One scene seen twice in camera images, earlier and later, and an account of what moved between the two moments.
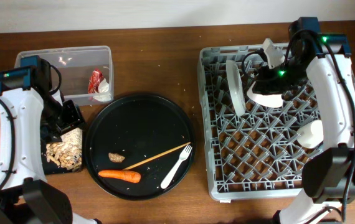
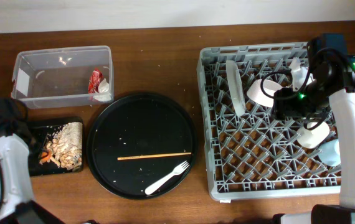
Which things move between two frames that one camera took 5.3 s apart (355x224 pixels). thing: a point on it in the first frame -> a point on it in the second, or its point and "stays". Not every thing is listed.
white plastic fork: [184, 155] -> [177, 170]
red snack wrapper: [95, 78] stays
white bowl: [272, 101] stays
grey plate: [236, 87] stays
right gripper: [266, 87] -> [283, 109]
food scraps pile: [67, 154] stays
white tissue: [103, 89] stays
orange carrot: [121, 175] -> [45, 156]
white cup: [311, 134] stays
